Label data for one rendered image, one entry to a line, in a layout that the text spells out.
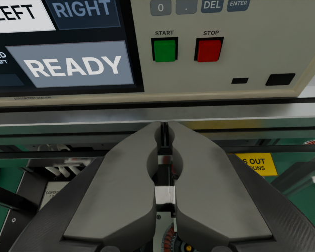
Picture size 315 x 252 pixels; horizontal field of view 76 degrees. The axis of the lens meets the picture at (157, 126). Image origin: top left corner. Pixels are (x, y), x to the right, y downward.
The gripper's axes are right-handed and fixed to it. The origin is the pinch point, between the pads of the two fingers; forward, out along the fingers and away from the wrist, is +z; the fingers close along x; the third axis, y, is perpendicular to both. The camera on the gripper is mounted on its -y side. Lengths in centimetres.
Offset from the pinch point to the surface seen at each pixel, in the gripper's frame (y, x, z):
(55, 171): 20.6, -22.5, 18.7
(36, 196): 34, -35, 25
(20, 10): -6.8, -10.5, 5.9
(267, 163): 9.8, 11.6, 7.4
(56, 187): 21.9, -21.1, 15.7
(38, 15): -6.4, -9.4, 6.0
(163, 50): -3.3, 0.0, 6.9
